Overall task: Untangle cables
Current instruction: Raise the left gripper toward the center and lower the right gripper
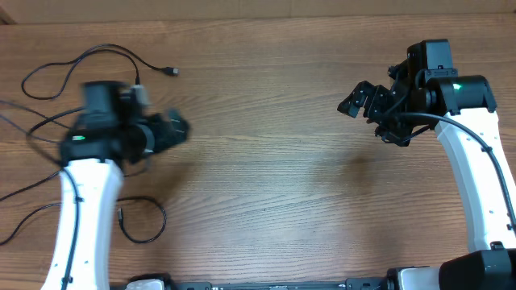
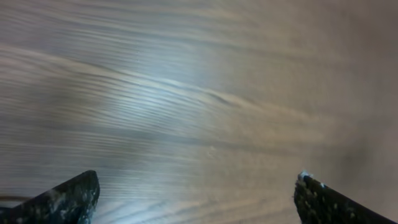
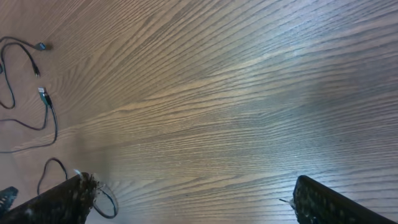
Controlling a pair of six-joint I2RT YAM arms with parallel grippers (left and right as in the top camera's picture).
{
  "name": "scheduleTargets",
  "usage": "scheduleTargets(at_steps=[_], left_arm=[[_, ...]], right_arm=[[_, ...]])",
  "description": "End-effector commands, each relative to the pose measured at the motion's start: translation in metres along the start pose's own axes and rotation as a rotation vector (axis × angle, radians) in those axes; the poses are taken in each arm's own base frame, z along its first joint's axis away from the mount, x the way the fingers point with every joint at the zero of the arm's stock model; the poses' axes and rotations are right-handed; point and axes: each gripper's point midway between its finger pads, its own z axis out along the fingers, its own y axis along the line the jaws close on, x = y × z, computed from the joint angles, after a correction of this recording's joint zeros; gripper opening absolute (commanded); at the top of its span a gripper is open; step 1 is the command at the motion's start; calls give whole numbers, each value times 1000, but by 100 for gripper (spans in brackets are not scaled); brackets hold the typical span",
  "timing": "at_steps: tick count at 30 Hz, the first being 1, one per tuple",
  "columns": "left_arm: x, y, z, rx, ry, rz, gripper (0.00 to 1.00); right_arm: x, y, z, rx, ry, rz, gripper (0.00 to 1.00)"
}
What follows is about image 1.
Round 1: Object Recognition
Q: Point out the black USB-A cable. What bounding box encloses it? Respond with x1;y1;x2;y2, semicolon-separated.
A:
20;43;180;102

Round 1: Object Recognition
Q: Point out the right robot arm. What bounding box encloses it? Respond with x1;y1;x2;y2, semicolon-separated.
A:
338;39;515;290

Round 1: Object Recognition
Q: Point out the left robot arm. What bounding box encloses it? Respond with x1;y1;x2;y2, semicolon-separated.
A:
44;81;189;289

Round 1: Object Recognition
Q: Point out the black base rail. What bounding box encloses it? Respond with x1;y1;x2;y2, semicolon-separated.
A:
109;273;394;290

